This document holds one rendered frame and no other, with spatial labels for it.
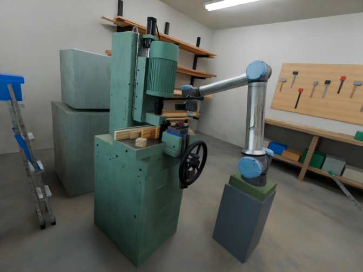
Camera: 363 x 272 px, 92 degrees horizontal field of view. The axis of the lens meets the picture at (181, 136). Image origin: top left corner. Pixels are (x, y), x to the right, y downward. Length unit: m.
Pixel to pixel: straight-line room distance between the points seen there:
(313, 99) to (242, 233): 3.05
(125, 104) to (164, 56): 0.43
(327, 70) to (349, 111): 0.79
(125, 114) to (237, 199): 1.04
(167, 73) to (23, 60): 2.41
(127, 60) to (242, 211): 1.33
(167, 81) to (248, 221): 1.14
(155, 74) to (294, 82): 3.37
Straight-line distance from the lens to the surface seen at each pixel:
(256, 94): 1.19
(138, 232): 1.33
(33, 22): 3.27
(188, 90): 1.47
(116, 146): 1.06
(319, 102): 4.05
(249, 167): 1.22
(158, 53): 1.12
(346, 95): 4.03
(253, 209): 1.45
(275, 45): 4.45
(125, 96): 1.28
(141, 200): 1.17
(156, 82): 1.11
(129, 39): 1.29
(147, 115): 1.23
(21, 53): 3.22
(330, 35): 4.26
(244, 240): 1.62
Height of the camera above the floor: 1.25
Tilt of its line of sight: 16 degrees down
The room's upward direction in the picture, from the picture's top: 8 degrees clockwise
